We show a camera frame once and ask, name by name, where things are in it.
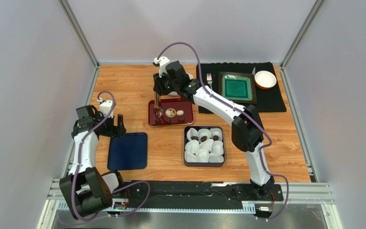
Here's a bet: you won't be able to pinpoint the stainless steel serving tongs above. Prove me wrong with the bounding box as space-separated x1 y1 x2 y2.
153 92 163 118

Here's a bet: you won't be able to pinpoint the oval white chocolate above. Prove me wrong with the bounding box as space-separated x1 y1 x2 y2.
176 110 184 116

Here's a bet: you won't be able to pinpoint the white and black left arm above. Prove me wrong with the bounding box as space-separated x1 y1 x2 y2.
59 100 126 221

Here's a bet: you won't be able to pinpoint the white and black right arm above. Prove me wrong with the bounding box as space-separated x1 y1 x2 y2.
153 57 275 196

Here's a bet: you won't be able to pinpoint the red chocolate tray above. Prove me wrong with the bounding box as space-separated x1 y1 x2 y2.
147 98 194 127

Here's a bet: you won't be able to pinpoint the dark blue chocolate box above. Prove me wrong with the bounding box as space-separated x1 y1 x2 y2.
183 126 226 167

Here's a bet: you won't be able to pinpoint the translucent round lid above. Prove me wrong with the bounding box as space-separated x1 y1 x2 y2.
168 73 194 96

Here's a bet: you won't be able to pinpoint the dark blue box lid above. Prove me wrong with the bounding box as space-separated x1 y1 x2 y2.
107 133 148 171

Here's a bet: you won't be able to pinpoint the silver fork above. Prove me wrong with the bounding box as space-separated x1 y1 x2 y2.
206 73 214 91

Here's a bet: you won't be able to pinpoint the white paper cup one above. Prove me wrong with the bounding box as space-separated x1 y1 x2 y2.
186 128 199 141

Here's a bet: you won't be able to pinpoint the white paper cup two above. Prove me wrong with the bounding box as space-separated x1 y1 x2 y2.
198 128 211 143

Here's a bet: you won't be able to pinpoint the white paper cup four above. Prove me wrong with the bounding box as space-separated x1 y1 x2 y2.
184 140 200 154

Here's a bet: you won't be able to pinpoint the white paper cup three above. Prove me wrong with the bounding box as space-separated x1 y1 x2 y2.
210 127 224 141

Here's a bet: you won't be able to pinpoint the white paper cup six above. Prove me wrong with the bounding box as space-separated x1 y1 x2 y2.
184 151 198 163

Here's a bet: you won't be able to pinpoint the white paper cup five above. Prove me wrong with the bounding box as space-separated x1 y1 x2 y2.
199 139 214 152

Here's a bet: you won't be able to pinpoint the green square ceramic plate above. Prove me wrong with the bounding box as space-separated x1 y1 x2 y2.
218 72 257 104

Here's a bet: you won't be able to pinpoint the white paper cup seven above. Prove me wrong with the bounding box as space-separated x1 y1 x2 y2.
195 149 210 163

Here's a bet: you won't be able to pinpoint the white paper cup eight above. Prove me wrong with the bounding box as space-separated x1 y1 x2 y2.
211 141 224 156

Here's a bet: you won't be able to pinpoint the white and orange bowl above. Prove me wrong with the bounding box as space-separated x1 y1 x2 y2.
254 71 277 90

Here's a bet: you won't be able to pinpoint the black placemat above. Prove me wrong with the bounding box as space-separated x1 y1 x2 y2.
201 62 286 112

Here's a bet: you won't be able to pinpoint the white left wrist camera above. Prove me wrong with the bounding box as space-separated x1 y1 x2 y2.
97 98 113 118

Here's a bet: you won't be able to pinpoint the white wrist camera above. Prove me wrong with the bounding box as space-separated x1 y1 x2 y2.
153 56 170 78
97 98 113 118

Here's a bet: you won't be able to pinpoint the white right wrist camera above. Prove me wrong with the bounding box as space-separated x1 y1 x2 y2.
153 56 170 78

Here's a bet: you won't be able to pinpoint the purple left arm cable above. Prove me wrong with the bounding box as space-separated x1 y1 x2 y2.
71 91 151 222

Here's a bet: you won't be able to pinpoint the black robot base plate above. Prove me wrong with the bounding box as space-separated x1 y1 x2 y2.
112 181 284 210

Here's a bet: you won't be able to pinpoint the aluminium frame rail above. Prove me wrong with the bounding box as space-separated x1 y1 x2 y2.
45 177 336 213

